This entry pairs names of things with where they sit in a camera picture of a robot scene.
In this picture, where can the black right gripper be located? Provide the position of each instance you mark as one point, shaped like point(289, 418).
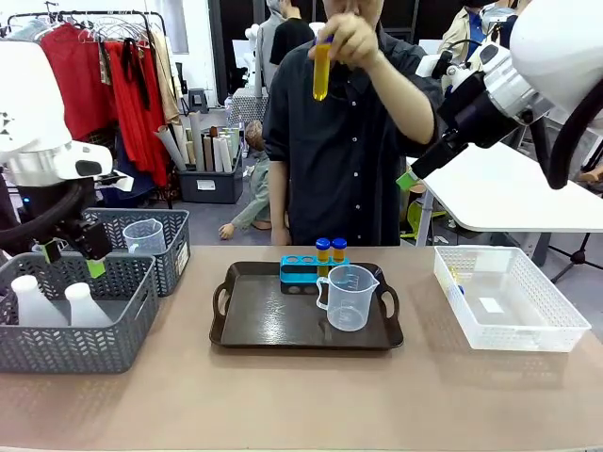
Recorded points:
point(476, 110)

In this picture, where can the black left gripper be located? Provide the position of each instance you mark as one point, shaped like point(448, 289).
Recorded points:
point(92, 237)

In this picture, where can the yellow liquid test tube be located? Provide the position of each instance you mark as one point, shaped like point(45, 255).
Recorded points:
point(456, 278)
point(323, 254)
point(321, 75)
point(339, 252)

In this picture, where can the clear plastic measuring beaker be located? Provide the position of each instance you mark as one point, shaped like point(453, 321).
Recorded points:
point(348, 301)
point(146, 237)

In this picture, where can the person's right forearm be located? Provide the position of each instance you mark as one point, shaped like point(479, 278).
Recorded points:
point(280, 207)

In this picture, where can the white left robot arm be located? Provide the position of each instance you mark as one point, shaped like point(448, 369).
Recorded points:
point(28, 103)

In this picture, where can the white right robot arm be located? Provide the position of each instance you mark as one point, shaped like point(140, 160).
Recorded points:
point(556, 42)

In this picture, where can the person's left forearm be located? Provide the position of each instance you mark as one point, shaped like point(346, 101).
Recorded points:
point(410, 103)

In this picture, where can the person's left hand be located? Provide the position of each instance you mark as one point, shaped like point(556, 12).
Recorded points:
point(351, 40)

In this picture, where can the white plastic flask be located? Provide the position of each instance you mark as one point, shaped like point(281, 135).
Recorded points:
point(33, 306)
point(87, 308)

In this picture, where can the green chair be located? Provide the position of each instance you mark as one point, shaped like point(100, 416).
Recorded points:
point(421, 216)

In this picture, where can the white table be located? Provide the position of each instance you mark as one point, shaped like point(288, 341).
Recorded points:
point(499, 198)

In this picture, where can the large gray woven basket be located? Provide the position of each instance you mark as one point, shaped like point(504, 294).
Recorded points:
point(70, 350)

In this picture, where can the person in dark shirt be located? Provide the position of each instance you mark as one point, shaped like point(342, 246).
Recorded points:
point(339, 165)

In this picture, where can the small gray woven basket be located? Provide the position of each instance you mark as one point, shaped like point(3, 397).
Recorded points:
point(176, 254)

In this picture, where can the beige coat mannequin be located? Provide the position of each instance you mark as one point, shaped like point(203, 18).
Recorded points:
point(459, 33)

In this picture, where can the gray cone paper roll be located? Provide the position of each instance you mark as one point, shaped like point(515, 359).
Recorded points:
point(172, 148)

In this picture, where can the red dress on hanger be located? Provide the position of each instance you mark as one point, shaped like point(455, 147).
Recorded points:
point(136, 122)

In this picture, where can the gray storage crate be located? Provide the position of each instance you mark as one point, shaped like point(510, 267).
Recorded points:
point(212, 183)

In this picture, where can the tall gray paper roll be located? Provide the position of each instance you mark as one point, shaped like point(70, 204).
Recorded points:
point(197, 141)

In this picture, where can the brown paper roll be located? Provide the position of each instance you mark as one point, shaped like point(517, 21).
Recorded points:
point(208, 153)

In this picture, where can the black stand legs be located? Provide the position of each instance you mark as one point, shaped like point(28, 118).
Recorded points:
point(577, 256)

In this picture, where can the child mannequin green shirt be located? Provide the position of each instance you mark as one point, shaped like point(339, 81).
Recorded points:
point(256, 136)

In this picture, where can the white paper roll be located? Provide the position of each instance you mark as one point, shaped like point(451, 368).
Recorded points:
point(226, 154)
point(217, 154)

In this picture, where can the red shirt on hanger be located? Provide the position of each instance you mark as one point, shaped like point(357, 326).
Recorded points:
point(80, 80)

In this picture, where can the blue test tube rack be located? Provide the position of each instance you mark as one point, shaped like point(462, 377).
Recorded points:
point(297, 273)

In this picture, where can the bystander in black t-shirt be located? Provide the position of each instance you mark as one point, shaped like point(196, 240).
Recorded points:
point(292, 42)

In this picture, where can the patterned cloth covered table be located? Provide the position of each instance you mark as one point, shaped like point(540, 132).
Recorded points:
point(247, 106)

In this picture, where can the black hanging scarf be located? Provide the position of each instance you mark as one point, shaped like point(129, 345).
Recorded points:
point(134, 70)

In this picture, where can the dark brown serving tray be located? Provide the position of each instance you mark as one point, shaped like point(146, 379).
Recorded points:
point(264, 320)

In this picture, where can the gray hoodie mannequin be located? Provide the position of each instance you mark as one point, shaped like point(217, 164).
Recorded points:
point(264, 47)

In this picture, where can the white perforated plastic basket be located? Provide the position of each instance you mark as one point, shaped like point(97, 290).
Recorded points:
point(518, 339)

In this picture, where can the black step stool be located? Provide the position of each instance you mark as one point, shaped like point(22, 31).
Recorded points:
point(199, 100)

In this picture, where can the beige hanging garment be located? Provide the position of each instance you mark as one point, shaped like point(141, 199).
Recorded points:
point(165, 75)

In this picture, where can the black metal clothes rack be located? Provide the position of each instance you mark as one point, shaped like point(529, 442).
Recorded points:
point(158, 70)

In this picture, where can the white mannequin torso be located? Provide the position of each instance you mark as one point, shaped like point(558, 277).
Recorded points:
point(251, 56)

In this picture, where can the pale fuzzy jacket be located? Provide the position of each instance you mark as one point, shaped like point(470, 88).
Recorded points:
point(28, 30)

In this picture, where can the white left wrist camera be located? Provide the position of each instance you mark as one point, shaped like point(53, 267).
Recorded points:
point(115, 181)

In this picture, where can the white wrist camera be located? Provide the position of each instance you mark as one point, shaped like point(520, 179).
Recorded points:
point(431, 66)
point(115, 181)

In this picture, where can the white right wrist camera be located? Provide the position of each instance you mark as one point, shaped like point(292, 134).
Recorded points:
point(431, 66)

